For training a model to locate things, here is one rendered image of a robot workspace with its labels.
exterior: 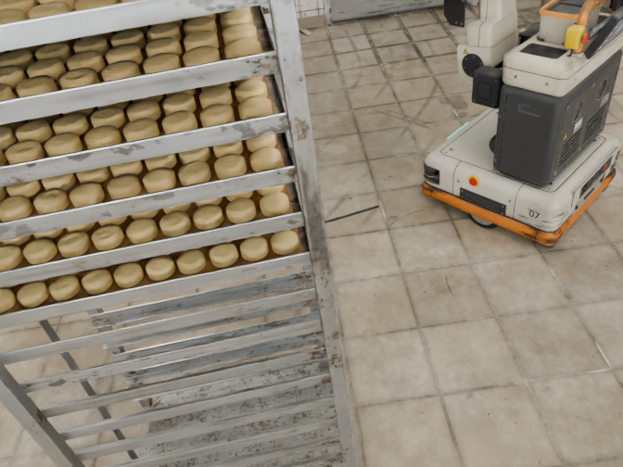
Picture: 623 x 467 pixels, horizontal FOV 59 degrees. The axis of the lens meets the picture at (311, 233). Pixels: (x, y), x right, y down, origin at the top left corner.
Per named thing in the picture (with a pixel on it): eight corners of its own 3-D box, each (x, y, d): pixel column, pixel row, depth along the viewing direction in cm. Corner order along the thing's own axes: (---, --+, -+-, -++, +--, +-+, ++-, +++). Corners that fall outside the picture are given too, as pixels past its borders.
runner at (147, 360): (334, 316, 111) (332, 306, 109) (336, 326, 109) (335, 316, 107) (14, 384, 107) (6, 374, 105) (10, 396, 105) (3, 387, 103)
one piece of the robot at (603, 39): (616, 42, 214) (656, -10, 195) (573, 77, 197) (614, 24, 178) (591, 25, 217) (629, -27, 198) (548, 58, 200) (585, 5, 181)
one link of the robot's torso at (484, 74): (529, 94, 241) (538, 39, 225) (495, 121, 227) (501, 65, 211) (476, 81, 257) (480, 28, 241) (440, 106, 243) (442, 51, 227)
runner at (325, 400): (344, 391, 128) (343, 384, 126) (347, 401, 126) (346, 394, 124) (69, 452, 125) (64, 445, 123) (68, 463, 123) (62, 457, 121)
